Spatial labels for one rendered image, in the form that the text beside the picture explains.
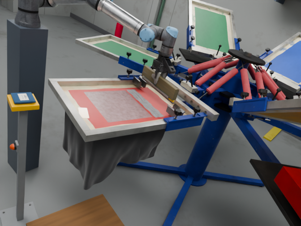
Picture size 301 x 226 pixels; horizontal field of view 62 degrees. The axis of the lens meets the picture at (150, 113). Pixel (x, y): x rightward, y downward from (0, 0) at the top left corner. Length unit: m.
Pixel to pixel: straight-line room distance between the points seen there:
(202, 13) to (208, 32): 0.30
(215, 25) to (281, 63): 0.84
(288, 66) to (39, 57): 2.36
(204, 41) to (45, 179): 2.10
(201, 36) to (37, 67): 1.80
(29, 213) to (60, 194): 0.27
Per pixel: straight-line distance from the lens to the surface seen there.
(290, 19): 4.68
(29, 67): 1.88
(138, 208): 2.25
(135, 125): 1.32
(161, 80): 1.61
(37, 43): 1.84
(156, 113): 1.55
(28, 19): 1.81
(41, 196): 2.23
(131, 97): 1.67
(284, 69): 2.97
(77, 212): 2.11
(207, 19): 3.22
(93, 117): 1.37
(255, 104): 1.41
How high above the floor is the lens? 1.68
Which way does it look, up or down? 28 degrees down
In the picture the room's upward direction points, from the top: 17 degrees clockwise
